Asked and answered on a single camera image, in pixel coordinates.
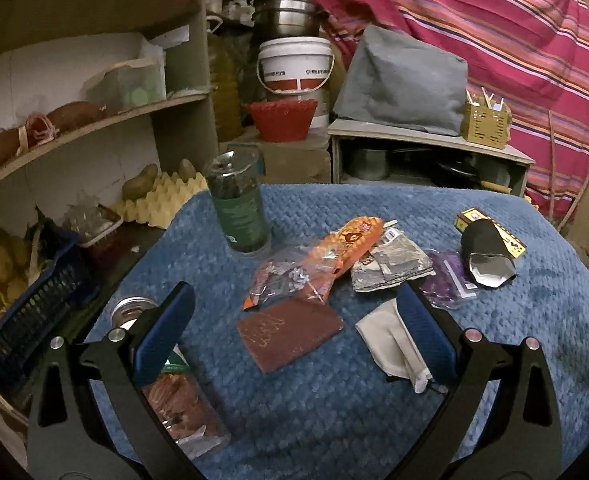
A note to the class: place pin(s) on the green glass jar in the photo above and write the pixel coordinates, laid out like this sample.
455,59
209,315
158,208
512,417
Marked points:
237,205

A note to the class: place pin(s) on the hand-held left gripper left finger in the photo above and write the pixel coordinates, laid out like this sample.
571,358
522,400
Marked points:
167,330

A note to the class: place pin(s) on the white and red bucket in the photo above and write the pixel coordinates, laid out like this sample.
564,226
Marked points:
294,65

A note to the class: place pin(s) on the brown packet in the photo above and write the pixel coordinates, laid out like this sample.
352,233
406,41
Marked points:
289,332

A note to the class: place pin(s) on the white paper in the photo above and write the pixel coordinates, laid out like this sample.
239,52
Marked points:
384,340

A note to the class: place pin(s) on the stacked steel pots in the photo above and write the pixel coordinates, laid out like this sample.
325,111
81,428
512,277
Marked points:
284,15

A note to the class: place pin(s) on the dark blue plastic crate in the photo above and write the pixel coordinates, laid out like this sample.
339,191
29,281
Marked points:
29,310

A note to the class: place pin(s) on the yellow pen holder box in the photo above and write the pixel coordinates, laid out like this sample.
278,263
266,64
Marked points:
484,125

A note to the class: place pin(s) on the grey cushion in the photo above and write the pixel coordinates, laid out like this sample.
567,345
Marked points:
399,85

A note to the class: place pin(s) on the black silver-lined wrapper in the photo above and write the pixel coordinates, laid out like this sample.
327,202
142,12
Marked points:
489,255

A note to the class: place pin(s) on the orange clear snack wrapper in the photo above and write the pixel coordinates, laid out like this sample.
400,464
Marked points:
339,250

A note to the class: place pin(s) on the spice jar with white label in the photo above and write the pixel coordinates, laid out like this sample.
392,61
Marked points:
184,410

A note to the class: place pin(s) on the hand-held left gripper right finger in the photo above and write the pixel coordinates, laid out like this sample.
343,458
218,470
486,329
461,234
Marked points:
424,330

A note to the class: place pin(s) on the red plastic bowl basket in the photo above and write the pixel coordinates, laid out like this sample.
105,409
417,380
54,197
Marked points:
282,120

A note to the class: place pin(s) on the pink striped cloth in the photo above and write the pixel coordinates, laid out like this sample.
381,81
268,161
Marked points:
474,10

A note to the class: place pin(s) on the wooden shelf unit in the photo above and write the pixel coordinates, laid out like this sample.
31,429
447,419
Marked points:
74,25

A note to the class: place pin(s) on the yellow oil bottle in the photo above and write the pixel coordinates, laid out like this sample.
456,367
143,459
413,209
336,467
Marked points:
224,90

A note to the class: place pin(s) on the steel pot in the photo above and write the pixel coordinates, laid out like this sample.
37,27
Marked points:
369,164

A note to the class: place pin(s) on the silver foil wrapper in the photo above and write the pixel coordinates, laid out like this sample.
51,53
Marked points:
389,265

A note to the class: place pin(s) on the clear plastic container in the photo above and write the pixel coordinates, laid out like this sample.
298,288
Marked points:
129,87

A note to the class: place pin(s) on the purple plastic packet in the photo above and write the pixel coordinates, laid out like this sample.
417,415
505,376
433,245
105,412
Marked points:
447,277

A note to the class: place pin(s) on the small red tub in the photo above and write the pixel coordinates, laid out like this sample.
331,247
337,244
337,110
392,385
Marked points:
97,235

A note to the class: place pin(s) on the yellow egg carton tray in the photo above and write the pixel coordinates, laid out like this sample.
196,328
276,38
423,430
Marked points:
164,200

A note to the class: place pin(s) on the yellow patterned box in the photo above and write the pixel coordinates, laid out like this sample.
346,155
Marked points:
516,245

